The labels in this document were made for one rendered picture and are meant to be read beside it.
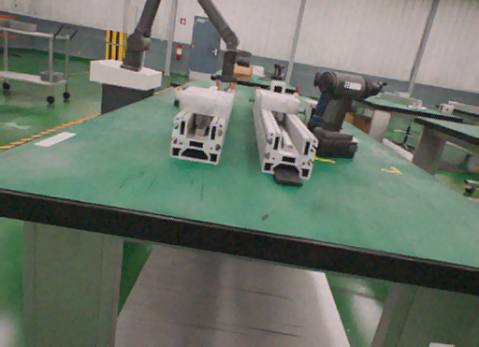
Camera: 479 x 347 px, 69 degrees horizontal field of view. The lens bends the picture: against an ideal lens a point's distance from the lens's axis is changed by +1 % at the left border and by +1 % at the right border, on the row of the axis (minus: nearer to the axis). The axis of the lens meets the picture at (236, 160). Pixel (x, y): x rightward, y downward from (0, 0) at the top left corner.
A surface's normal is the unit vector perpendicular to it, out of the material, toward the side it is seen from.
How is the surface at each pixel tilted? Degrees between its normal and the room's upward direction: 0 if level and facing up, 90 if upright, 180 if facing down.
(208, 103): 90
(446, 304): 90
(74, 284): 90
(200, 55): 90
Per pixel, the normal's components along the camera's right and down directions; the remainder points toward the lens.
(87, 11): -0.04, 0.28
